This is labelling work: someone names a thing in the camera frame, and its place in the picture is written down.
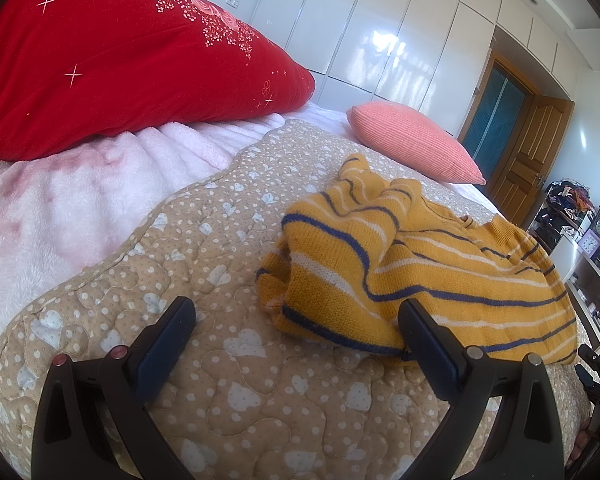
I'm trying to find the pink fleece blanket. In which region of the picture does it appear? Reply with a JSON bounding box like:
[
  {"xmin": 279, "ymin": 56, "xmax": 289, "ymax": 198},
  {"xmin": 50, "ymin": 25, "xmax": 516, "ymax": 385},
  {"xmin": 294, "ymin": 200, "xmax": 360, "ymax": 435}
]
[{"xmin": 0, "ymin": 112, "xmax": 287, "ymax": 407}]

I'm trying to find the wooden door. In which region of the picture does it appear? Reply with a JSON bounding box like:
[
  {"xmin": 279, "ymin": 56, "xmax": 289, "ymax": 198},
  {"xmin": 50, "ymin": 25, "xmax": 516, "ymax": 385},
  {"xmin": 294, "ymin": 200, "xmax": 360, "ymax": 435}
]
[{"xmin": 457, "ymin": 50, "xmax": 576, "ymax": 228}]

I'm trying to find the beige heart-print quilt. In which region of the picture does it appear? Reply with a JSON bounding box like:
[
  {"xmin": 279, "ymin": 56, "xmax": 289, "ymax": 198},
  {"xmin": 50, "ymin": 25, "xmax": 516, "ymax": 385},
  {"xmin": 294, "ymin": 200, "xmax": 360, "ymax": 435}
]
[{"xmin": 0, "ymin": 119, "xmax": 595, "ymax": 480}]

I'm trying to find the pink ribbed cushion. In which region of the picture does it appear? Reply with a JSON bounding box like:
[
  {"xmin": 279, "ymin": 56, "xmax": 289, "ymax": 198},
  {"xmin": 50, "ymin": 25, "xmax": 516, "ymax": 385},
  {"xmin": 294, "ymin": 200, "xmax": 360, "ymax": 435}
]
[{"xmin": 346, "ymin": 101, "xmax": 487, "ymax": 185}]

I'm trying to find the person's right hand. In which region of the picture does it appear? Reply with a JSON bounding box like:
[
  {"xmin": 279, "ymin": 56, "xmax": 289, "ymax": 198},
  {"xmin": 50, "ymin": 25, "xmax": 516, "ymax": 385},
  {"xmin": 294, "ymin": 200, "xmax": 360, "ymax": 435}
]
[{"xmin": 567, "ymin": 417, "xmax": 600, "ymax": 468}]

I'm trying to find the purple square clock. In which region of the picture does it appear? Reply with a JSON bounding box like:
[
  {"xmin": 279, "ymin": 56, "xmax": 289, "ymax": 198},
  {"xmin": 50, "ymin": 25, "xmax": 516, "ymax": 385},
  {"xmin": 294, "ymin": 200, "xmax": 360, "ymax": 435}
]
[{"xmin": 577, "ymin": 230, "xmax": 600, "ymax": 257}]

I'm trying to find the white glossy wardrobe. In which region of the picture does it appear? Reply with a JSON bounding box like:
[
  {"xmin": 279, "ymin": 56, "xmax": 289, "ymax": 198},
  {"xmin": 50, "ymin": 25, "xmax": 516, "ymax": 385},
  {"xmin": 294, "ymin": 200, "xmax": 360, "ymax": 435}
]
[{"xmin": 250, "ymin": 0, "xmax": 576, "ymax": 111}]

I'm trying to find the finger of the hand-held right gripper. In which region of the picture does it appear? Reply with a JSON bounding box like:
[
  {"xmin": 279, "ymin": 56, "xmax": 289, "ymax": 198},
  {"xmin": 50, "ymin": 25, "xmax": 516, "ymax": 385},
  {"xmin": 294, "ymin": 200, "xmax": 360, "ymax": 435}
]
[{"xmin": 574, "ymin": 344, "xmax": 600, "ymax": 406}]

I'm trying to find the pile of colourful clothes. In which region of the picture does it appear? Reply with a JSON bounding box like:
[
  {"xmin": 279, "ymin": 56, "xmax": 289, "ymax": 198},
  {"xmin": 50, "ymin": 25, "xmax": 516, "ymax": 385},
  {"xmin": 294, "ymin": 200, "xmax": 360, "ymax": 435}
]
[{"xmin": 542, "ymin": 179, "xmax": 595, "ymax": 222}]

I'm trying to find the yellow striped knit sweater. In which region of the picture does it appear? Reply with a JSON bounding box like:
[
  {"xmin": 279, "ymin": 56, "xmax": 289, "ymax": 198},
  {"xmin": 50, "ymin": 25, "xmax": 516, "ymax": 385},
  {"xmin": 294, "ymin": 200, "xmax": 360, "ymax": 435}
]
[{"xmin": 255, "ymin": 154, "xmax": 579, "ymax": 367}]

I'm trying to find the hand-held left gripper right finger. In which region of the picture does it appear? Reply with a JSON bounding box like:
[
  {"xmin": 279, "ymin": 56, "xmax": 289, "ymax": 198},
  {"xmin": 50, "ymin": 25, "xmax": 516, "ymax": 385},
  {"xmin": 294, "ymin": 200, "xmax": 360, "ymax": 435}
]
[{"xmin": 397, "ymin": 298, "xmax": 566, "ymax": 480}]

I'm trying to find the red embroidered pillow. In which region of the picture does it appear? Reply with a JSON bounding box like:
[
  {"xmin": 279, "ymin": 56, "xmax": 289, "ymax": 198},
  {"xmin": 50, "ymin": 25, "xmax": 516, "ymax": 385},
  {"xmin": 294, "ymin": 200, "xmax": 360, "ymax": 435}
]
[{"xmin": 0, "ymin": 0, "xmax": 316, "ymax": 163}]

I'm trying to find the white cabinet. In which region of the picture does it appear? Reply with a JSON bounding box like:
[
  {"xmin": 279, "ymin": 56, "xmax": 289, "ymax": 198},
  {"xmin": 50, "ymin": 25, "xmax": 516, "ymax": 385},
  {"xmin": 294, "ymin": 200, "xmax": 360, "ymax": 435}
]
[{"xmin": 550, "ymin": 236, "xmax": 597, "ymax": 282}]

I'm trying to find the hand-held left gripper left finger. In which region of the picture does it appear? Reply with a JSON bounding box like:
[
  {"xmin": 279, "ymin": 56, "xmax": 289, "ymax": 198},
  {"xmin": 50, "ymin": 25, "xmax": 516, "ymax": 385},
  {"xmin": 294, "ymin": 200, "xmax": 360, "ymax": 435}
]
[{"xmin": 31, "ymin": 296, "xmax": 197, "ymax": 480}]

